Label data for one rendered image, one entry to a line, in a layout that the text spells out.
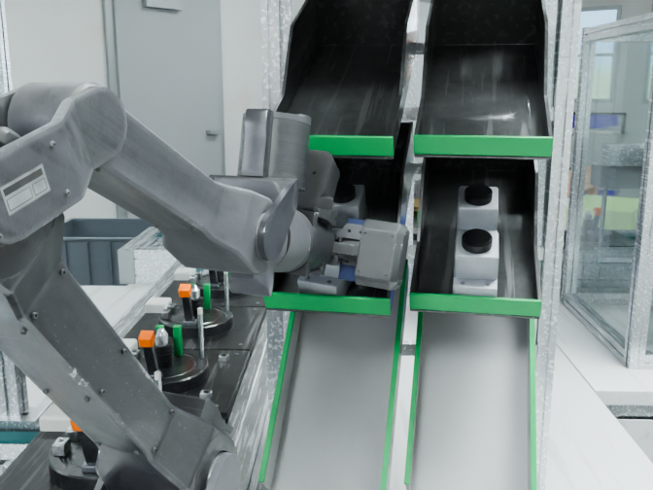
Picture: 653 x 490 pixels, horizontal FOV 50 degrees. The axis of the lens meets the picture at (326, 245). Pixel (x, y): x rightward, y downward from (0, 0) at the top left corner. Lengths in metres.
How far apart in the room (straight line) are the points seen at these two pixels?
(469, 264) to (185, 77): 5.38
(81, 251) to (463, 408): 2.22
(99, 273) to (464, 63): 2.17
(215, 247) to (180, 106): 5.50
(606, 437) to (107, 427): 0.97
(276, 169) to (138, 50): 5.19
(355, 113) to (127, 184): 0.42
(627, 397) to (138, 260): 1.32
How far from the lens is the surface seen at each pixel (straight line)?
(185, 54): 6.02
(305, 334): 0.86
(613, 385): 1.47
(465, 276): 0.73
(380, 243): 0.64
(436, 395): 0.84
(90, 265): 2.88
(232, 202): 0.48
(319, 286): 0.72
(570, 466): 1.17
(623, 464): 1.20
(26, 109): 0.37
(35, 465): 0.96
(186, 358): 1.17
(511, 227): 0.86
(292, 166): 0.57
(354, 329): 0.86
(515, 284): 0.78
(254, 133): 0.56
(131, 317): 1.49
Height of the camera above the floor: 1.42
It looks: 13 degrees down
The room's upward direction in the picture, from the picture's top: straight up
